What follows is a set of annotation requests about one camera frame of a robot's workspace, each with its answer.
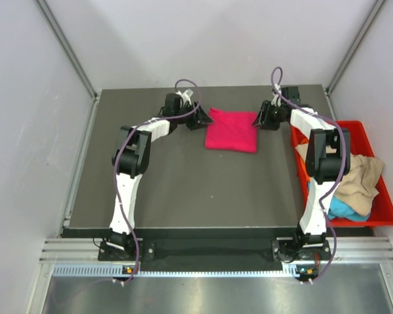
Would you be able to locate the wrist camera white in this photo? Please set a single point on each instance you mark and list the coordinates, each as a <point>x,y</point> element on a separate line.
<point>276,91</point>
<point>186,96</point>

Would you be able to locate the orange t shirt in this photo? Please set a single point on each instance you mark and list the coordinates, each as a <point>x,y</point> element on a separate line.
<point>302,152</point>

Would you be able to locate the slotted cable duct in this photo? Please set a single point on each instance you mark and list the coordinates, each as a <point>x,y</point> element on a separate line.
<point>124,271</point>

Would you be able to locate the aluminium frame rail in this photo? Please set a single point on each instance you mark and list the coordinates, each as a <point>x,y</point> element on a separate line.
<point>345,249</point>

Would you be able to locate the pink t shirt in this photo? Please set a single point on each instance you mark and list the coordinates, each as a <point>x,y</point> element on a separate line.
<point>232,130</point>

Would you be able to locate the blue t shirt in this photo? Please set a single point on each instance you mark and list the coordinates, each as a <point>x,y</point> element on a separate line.
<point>350,200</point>

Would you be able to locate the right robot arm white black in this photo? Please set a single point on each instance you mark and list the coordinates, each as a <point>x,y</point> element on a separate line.
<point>327,160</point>

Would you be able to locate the beige t shirt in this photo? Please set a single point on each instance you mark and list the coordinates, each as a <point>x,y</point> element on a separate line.
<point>363,169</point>

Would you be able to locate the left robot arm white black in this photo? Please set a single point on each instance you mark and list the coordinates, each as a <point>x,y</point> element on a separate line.
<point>131,160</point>

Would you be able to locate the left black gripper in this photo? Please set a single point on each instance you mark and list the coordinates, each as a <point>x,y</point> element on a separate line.
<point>200,118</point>

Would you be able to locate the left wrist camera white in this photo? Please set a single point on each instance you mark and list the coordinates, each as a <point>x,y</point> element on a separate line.
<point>186,96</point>

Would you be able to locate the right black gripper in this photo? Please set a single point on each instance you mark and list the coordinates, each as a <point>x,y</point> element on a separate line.
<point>266,123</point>

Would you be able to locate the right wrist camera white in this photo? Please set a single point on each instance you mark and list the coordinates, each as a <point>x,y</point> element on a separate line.
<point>276,91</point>

